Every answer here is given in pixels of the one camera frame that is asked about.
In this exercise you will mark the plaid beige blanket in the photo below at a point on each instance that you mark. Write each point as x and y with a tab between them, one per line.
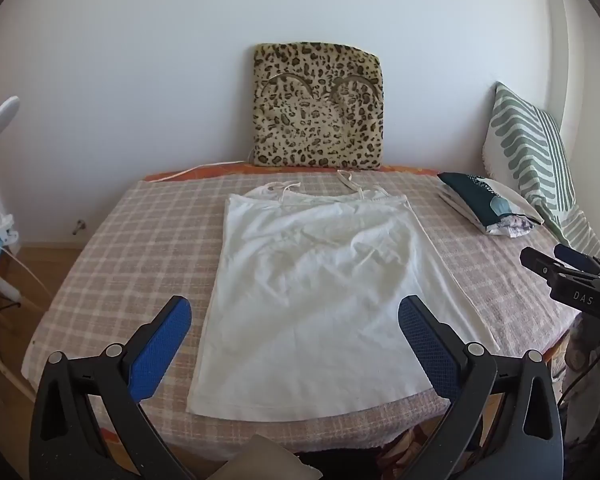
130	240

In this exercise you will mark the grey cushion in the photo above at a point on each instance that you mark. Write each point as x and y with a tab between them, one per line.
270	460

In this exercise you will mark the folded dark teal cloth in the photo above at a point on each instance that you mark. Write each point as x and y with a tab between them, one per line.
472	192

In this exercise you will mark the white clip lamp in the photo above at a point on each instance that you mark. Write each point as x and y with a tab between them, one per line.
2	115

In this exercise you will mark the white camisole top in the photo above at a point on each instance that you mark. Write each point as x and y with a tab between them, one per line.
320	285

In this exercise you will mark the green striped pillow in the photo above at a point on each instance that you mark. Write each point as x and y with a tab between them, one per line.
530	145

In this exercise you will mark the leopard print cushion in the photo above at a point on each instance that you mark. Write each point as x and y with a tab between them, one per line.
317	110

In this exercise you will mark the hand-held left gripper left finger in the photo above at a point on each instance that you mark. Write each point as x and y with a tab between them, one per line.
156	355

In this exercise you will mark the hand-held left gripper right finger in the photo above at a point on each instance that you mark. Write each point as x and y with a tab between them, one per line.
430	350

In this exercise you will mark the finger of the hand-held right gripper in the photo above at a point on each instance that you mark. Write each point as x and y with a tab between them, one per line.
577	256
542	266

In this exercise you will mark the orange bed sheet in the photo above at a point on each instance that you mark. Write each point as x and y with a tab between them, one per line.
410	169

